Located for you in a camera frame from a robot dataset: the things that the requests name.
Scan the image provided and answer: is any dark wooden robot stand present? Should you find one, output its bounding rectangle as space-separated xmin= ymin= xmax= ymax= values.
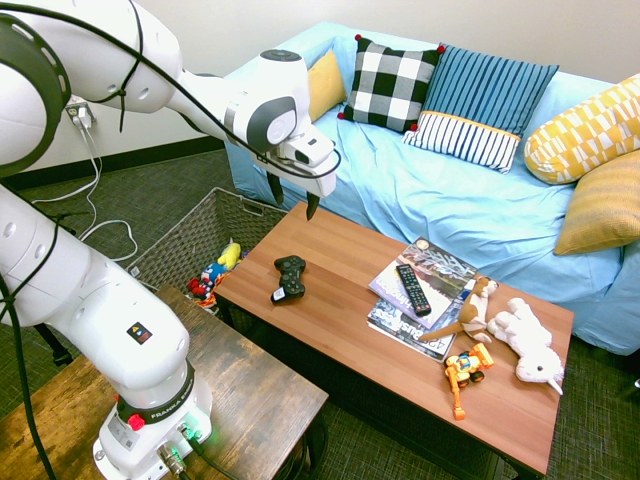
xmin=0 ymin=284 xmax=330 ymax=480

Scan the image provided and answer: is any black stand leg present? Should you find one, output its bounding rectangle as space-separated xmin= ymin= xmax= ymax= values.
xmin=34 ymin=324 xmax=71 ymax=366

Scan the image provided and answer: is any Captain America plush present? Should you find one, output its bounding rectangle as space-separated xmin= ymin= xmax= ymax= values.
xmin=187 ymin=262 xmax=229 ymax=301

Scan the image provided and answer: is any reddish wooden coffee table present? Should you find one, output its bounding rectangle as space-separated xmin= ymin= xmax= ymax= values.
xmin=213 ymin=200 xmax=576 ymax=480

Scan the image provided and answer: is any black TV remote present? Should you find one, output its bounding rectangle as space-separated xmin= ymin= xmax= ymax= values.
xmin=395 ymin=263 xmax=433 ymax=317

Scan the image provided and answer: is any magazine with landscape cover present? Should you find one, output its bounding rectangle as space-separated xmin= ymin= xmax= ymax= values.
xmin=368 ymin=236 xmax=479 ymax=331

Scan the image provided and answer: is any blue striped pillow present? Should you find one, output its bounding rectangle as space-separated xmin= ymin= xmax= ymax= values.
xmin=402 ymin=43 xmax=560 ymax=175

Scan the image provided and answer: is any mustard striped pillow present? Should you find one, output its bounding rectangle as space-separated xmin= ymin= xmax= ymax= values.
xmin=553 ymin=149 xmax=640 ymax=257

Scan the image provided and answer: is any orange toy excavator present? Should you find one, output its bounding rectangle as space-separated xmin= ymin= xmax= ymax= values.
xmin=443 ymin=342 xmax=496 ymax=421

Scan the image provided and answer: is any yellow green plush toy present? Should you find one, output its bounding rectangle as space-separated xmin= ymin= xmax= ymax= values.
xmin=216 ymin=238 xmax=243 ymax=271

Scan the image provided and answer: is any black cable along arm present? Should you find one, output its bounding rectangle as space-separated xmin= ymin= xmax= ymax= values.
xmin=0 ymin=0 xmax=343 ymax=181

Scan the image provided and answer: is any black white checkered pillow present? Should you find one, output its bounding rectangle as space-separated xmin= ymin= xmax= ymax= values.
xmin=337 ymin=33 xmax=447 ymax=134

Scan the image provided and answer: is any white unicorn plush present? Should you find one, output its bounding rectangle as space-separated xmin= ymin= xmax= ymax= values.
xmin=486 ymin=297 xmax=566 ymax=397

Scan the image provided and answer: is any black gamepad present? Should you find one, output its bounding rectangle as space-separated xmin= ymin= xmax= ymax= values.
xmin=270 ymin=255 xmax=308 ymax=305

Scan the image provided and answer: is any wall outlet with charger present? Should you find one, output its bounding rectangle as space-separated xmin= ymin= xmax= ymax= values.
xmin=64 ymin=101 xmax=97 ymax=130

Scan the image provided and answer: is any grey woven basket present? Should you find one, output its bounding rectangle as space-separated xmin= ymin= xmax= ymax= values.
xmin=124 ymin=186 xmax=290 ymax=314

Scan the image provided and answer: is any light blue sofa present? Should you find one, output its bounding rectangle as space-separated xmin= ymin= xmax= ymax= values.
xmin=223 ymin=20 xmax=640 ymax=357

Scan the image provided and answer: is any brown white plush dog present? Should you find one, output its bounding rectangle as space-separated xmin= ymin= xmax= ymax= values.
xmin=418 ymin=275 xmax=500 ymax=344

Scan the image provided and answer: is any plain yellow pillow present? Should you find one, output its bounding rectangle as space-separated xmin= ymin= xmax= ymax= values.
xmin=306 ymin=48 xmax=348 ymax=124

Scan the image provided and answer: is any black base cable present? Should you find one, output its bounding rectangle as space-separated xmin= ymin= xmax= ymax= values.
xmin=182 ymin=427 xmax=241 ymax=480

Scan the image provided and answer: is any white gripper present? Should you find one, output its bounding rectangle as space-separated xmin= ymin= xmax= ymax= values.
xmin=257 ymin=124 xmax=338 ymax=223

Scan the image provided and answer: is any yellow white patterned pillow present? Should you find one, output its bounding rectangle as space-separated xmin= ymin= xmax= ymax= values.
xmin=523 ymin=73 xmax=640 ymax=186

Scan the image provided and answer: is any business magazine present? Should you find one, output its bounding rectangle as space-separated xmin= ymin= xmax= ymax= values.
xmin=366 ymin=299 xmax=457 ymax=364

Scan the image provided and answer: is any white charging cable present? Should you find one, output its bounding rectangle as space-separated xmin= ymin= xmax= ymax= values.
xmin=30 ymin=124 xmax=139 ymax=264

